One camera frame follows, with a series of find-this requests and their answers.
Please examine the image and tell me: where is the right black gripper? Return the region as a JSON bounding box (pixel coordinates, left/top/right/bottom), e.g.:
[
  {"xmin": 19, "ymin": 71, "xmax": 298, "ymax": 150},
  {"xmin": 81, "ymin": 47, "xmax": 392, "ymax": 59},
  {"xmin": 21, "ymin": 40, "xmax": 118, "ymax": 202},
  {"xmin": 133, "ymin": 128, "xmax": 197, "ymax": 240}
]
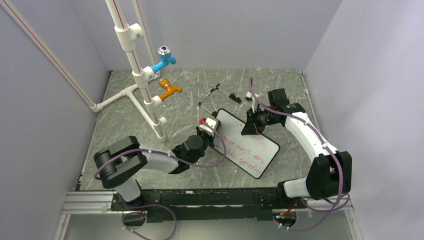
[{"xmin": 241, "ymin": 106, "xmax": 279, "ymax": 136}]

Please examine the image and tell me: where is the small black-framed whiteboard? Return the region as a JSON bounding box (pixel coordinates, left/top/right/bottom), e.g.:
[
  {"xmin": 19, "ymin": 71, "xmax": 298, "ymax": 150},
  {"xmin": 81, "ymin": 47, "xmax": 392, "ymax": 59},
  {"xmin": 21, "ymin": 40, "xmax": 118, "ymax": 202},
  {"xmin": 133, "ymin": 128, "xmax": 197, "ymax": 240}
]
[{"xmin": 213, "ymin": 108, "xmax": 281, "ymax": 179}]

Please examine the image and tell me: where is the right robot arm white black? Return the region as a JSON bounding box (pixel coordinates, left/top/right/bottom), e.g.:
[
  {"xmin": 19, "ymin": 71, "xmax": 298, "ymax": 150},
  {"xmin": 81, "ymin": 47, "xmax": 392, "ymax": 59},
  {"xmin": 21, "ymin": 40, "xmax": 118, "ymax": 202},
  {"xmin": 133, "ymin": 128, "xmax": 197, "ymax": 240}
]
[{"xmin": 241, "ymin": 88, "xmax": 352, "ymax": 208}]

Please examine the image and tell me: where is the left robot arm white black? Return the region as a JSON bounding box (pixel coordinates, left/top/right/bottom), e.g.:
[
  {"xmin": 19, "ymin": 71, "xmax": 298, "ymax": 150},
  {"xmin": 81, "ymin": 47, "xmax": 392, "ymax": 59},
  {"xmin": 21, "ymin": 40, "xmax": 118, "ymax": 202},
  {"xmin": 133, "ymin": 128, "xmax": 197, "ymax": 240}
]
[{"xmin": 93, "ymin": 124, "xmax": 219, "ymax": 210}]

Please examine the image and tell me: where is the orange faucet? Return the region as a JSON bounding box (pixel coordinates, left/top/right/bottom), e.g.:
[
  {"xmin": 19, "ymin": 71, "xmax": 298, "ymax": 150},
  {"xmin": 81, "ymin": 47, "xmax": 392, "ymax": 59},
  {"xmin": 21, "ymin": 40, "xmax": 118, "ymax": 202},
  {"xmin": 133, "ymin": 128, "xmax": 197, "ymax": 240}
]
[{"xmin": 159, "ymin": 78, "xmax": 183, "ymax": 101}]

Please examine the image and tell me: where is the blue faucet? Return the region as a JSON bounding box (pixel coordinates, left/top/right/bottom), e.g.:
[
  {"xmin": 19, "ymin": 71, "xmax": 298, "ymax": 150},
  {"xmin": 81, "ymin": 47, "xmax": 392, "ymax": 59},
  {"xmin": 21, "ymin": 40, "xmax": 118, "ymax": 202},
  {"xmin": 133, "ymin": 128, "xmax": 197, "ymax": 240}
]
[{"xmin": 151, "ymin": 45, "xmax": 177, "ymax": 74}]

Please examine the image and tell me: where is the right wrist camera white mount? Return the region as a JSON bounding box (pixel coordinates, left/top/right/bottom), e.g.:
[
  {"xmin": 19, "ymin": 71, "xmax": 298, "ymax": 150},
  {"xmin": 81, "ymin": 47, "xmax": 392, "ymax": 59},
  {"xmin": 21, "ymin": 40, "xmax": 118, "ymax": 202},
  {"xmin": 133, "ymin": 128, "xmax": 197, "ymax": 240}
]
[{"xmin": 245, "ymin": 91, "xmax": 260, "ymax": 113}]

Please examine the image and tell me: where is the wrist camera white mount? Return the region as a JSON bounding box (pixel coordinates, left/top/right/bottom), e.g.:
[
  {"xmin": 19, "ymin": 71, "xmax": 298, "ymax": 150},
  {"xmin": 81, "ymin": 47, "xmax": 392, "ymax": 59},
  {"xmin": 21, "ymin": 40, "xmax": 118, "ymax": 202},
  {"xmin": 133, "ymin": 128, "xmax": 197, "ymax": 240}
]
[
  {"xmin": 199, "ymin": 117, "xmax": 220, "ymax": 137},
  {"xmin": 245, "ymin": 91, "xmax": 260, "ymax": 113}
]

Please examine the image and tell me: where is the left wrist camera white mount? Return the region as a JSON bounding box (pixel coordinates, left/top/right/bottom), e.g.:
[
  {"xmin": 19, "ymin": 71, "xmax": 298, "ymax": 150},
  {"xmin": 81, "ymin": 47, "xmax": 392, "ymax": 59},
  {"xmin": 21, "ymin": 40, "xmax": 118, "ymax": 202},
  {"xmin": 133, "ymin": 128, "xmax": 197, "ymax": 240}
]
[{"xmin": 199, "ymin": 117, "xmax": 220, "ymax": 137}]

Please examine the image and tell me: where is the black wire whiteboard stand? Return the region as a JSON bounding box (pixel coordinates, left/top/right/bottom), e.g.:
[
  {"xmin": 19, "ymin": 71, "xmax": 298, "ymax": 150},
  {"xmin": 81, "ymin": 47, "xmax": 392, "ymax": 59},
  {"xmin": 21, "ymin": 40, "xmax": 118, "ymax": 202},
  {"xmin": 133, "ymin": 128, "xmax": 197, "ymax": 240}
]
[{"xmin": 197, "ymin": 77, "xmax": 242, "ymax": 117}]

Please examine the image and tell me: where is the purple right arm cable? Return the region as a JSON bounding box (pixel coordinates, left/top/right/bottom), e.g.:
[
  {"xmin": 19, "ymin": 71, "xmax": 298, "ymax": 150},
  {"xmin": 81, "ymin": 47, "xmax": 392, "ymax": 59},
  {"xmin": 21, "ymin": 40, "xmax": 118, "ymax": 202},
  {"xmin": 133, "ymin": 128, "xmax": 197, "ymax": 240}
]
[{"xmin": 248, "ymin": 76, "xmax": 351, "ymax": 232}]

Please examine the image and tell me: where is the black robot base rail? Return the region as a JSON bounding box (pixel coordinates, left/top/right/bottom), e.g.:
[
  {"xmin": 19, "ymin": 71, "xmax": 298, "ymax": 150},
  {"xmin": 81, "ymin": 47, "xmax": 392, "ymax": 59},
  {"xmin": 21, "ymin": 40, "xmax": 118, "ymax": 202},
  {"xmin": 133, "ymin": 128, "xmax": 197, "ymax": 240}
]
[{"xmin": 110, "ymin": 187, "xmax": 306, "ymax": 223}]

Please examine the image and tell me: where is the aluminium extrusion frame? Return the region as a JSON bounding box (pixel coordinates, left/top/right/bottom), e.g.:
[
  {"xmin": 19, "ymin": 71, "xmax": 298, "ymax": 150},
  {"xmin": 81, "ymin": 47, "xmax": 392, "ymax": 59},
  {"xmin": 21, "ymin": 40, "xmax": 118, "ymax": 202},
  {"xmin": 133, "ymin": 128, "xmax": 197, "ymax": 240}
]
[{"xmin": 54, "ymin": 191, "xmax": 363, "ymax": 240}]

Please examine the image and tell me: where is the white PVC pipe frame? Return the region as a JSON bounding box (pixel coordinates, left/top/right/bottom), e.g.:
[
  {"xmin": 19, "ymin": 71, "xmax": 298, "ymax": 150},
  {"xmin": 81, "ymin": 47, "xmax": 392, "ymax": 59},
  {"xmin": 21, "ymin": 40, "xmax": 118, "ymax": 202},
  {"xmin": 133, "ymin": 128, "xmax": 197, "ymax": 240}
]
[{"xmin": 91, "ymin": 0, "xmax": 168, "ymax": 142}]

